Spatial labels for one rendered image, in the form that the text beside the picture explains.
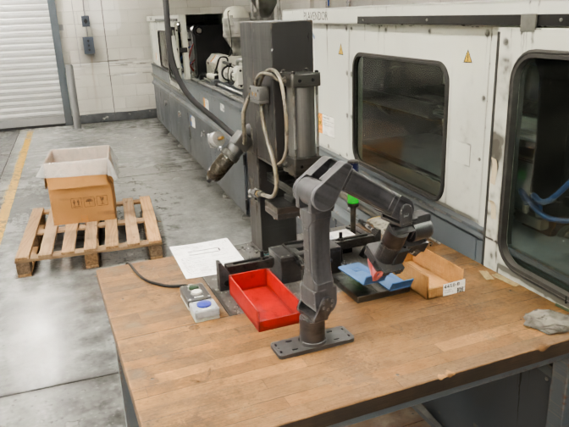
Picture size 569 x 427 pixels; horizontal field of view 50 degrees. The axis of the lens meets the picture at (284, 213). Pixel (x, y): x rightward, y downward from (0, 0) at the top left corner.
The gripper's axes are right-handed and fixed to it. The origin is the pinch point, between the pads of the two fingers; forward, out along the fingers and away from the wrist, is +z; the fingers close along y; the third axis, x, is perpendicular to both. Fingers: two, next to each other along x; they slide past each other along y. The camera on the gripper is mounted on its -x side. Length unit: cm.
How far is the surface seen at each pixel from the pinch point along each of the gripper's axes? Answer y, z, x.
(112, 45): 833, 437, -104
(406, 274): 2.4, 5.9, -14.4
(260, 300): 10.6, 15.0, 27.2
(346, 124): 118, 47, -66
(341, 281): 8.5, 11.5, 2.7
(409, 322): -15.4, 0.2, -2.0
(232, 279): 18.4, 13.2, 33.1
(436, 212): 35, 20, -53
